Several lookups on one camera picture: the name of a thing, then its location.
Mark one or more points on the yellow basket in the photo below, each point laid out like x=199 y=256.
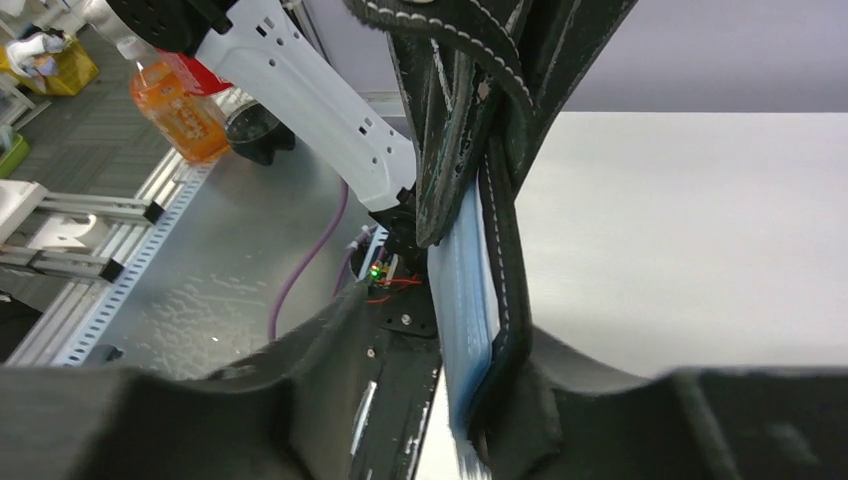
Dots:
x=60 y=73

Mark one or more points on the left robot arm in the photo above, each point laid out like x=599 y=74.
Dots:
x=256 y=46

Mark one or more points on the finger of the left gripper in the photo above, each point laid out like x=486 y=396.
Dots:
x=438 y=89

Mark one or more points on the black leather card holder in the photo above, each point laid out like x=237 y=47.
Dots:
x=482 y=308

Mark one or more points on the white slotted cable duct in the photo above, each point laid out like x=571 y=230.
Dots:
x=78 y=347

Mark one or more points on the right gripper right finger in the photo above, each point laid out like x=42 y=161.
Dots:
x=568 y=416

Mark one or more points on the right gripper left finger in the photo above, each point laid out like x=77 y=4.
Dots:
x=285 y=412

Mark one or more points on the orange label plastic bottle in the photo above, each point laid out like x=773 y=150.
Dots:
x=192 y=124

